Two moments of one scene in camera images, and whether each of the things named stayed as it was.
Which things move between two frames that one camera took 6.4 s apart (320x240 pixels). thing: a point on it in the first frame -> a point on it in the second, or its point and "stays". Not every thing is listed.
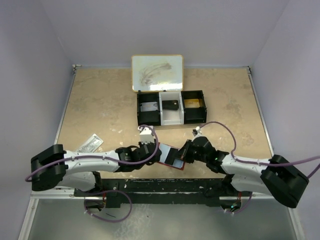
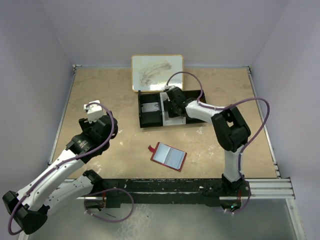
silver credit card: x=149 y=106 stays
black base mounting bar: x=133 y=192 stays
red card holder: x=171 y=156 stays
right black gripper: x=184 y=151 -> x=171 y=115
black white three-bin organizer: x=171 y=108 stays
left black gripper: x=155 y=159 -> x=86 y=126
